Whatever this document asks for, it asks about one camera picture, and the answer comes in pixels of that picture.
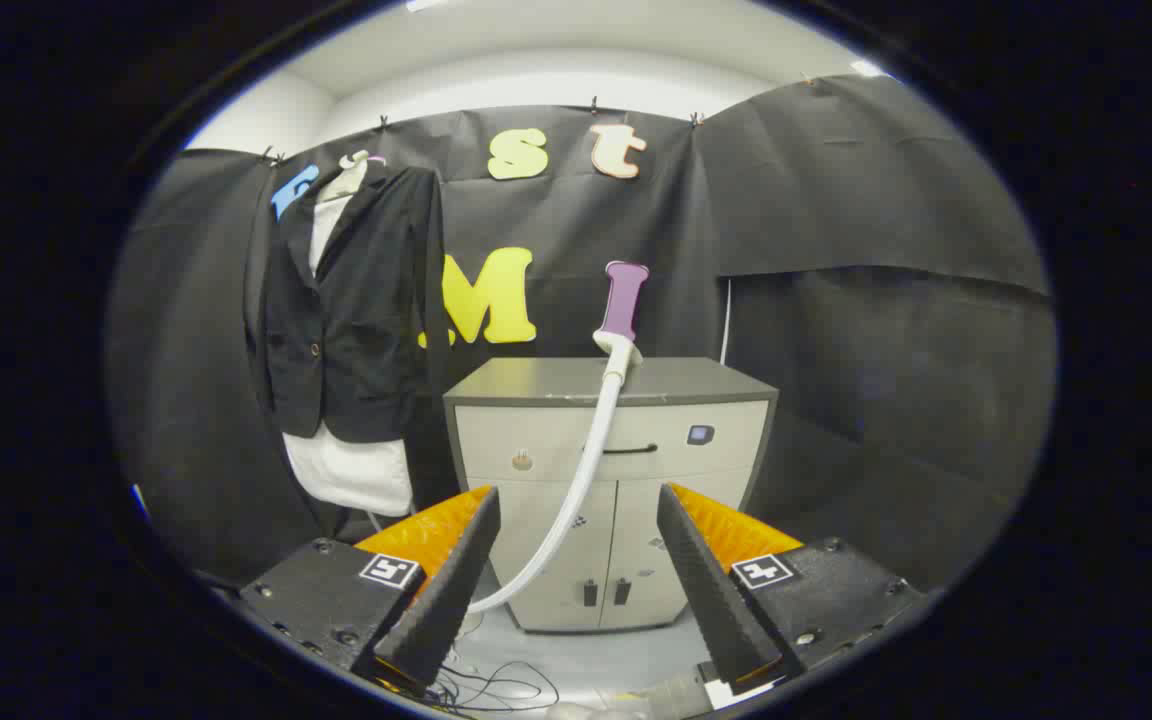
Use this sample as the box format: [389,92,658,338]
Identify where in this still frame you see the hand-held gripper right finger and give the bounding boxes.
[656,483,927,696]

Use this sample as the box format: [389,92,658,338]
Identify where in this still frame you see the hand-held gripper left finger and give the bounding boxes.
[239,486,503,696]

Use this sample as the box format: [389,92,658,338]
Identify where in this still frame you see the white steamer hose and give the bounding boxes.
[466,370,629,614]

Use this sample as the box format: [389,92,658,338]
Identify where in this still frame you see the white garment steamer nozzle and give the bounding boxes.
[592,328,644,381]

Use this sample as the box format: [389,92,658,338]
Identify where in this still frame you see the black suit jacket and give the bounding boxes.
[246,165,447,443]

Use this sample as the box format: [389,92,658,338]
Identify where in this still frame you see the cream clothes hanger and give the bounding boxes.
[321,150,372,201]

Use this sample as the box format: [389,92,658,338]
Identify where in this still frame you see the grey cabinet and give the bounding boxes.
[443,357,779,633]

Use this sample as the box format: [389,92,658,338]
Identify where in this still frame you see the black backdrop cloth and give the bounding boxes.
[106,72,1057,591]

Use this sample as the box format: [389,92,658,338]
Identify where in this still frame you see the bundle of black floor cables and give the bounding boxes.
[431,650,562,713]

